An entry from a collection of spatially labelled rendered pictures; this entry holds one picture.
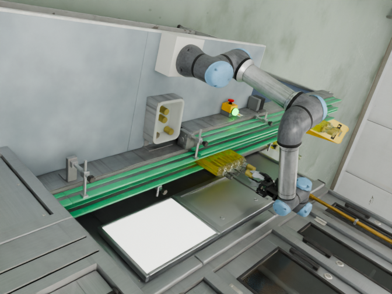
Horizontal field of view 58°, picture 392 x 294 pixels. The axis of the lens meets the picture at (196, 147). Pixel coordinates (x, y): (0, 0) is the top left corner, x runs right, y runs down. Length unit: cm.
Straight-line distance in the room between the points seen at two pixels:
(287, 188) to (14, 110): 110
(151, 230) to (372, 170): 669
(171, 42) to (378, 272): 141
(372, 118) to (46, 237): 711
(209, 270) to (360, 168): 670
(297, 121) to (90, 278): 90
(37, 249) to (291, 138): 93
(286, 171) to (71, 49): 96
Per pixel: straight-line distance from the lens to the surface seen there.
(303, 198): 166
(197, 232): 162
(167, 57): 164
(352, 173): 809
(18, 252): 101
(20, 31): 136
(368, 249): 201
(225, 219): 174
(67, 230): 105
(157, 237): 156
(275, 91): 152
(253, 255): 166
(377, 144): 776
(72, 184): 153
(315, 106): 146
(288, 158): 144
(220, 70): 152
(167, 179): 176
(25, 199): 119
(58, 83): 146
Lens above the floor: 199
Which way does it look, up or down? 35 degrees down
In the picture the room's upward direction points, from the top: 121 degrees clockwise
